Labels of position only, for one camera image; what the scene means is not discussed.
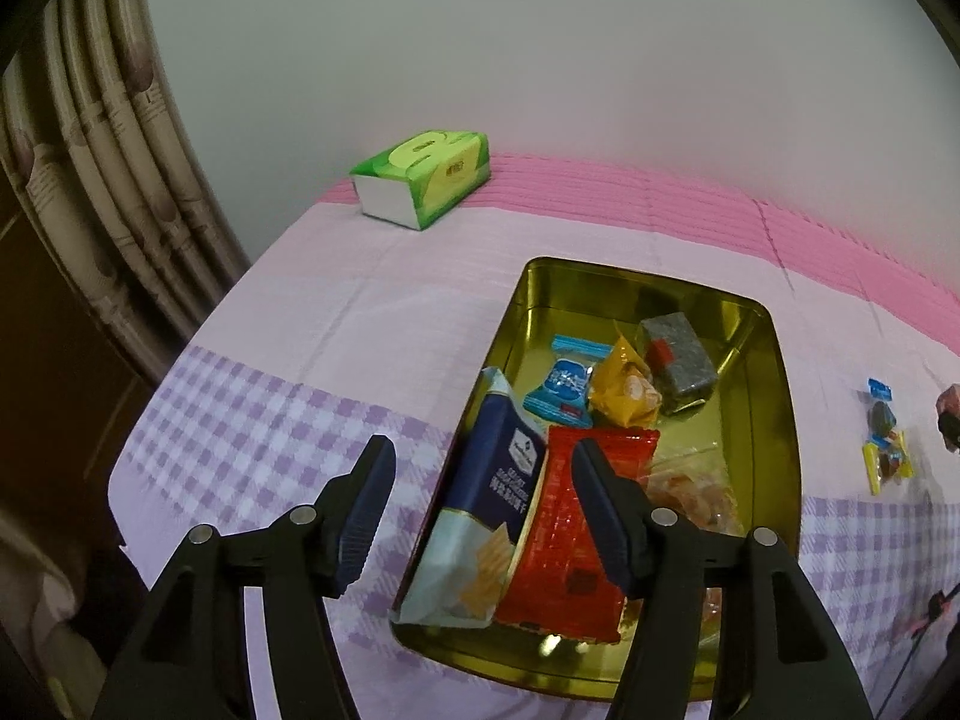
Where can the yellow orange snack bag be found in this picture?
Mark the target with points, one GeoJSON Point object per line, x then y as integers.
{"type": "Point", "coordinates": [621, 388]}

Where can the red snack packet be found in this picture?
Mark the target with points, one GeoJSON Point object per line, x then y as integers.
{"type": "Point", "coordinates": [559, 586]}

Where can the blue dark candy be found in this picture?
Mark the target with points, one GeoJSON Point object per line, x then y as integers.
{"type": "Point", "coordinates": [882, 421]}

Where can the yellow candy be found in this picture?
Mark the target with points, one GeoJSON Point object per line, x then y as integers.
{"type": "Point", "coordinates": [886, 458]}

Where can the pink purple checkered tablecloth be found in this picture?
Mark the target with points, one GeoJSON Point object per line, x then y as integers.
{"type": "Point", "coordinates": [348, 327]}

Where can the brown wooden furniture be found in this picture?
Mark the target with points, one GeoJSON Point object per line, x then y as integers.
{"type": "Point", "coordinates": [69, 401]}

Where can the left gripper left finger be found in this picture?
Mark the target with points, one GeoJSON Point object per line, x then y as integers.
{"type": "Point", "coordinates": [187, 657]}

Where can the light blue pastry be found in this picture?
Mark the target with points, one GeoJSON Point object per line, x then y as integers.
{"type": "Point", "coordinates": [563, 396]}

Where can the beige patterned curtain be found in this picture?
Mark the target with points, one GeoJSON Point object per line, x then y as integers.
{"type": "Point", "coordinates": [94, 149]}

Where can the grey cake block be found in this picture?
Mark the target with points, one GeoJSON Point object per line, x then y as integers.
{"type": "Point", "coordinates": [682, 371]}

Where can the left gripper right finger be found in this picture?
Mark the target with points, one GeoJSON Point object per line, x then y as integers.
{"type": "Point", "coordinates": [779, 654]}

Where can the pink patterned cake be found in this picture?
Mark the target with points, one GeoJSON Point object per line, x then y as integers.
{"type": "Point", "coordinates": [949, 400]}

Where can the navy soda cracker pack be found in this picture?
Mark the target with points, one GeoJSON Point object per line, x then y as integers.
{"type": "Point", "coordinates": [463, 570]}

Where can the green tissue box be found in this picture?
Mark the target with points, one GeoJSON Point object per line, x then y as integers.
{"type": "Point", "coordinates": [419, 180]}

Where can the maroon gold toffee tin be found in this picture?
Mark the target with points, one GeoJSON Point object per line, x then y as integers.
{"type": "Point", "coordinates": [746, 429]}

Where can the clear bag fried snacks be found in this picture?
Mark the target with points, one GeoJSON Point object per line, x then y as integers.
{"type": "Point", "coordinates": [698, 486]}

